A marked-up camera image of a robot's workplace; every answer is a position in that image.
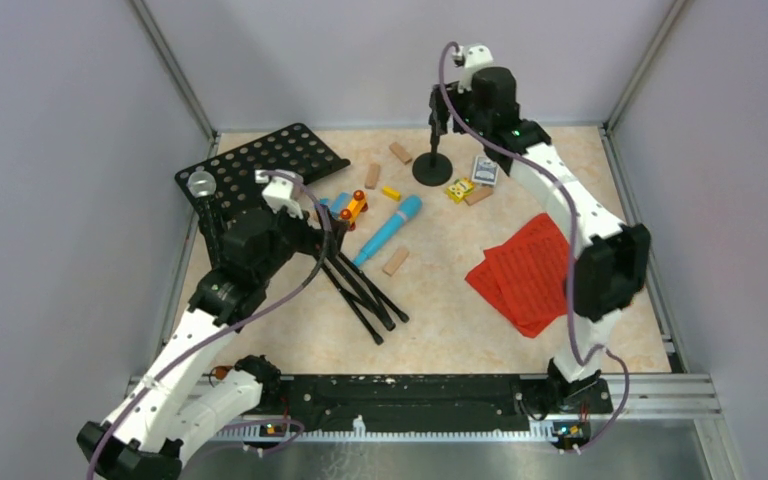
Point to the black silver-head microphone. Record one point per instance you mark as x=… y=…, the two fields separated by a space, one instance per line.
x=203 y=186

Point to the light wooden block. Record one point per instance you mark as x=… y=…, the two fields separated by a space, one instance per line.
x=401 y=153
x=372 y=176
x=395 y=261

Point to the black round-base microphone stand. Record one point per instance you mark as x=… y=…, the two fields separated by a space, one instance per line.
x=432 y=168

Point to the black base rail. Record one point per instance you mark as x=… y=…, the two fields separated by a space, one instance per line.
x=459 y=403

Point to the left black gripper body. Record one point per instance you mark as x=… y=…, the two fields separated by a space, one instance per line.
x=291 y=234

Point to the blue yellow toy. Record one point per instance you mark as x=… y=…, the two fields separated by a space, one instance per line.
x=348 y=206

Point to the blue playing card box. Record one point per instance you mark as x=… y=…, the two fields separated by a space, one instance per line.
x=485 y=171

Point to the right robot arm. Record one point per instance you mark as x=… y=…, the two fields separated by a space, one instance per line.
x=606 y=259

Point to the small yellow block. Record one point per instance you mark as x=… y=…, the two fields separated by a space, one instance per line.
x=391 y=193

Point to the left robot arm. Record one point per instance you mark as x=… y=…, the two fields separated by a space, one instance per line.
x=158 y=428

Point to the light wooden block middle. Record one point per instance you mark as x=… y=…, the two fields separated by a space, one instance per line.
x=372 y=176

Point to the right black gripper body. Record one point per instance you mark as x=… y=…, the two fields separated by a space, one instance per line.
x=464 y=105

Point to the yellow toy block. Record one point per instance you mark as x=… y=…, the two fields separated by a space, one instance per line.
x=460 y=189

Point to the wooden block near card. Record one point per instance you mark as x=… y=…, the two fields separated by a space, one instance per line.
x=478 y=195

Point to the black music stand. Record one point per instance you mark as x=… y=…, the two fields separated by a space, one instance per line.
x=247 y=201

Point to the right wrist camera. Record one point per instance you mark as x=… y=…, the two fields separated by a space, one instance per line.
x=470 y=59

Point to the red sheet music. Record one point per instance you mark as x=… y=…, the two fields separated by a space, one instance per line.
x=524 y=278

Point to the blue toy microphone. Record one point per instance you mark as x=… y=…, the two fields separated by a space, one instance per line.
x=406 y=211

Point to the light wooden block front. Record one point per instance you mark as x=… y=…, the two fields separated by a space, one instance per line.
x=395 y=261

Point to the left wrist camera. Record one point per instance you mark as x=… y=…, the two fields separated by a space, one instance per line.
x=281 y=191

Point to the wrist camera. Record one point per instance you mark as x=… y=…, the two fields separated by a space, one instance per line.
x=281 y=191
x=470 y=59

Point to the light wooden block back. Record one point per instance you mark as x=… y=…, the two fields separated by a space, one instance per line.
x=401 y=153

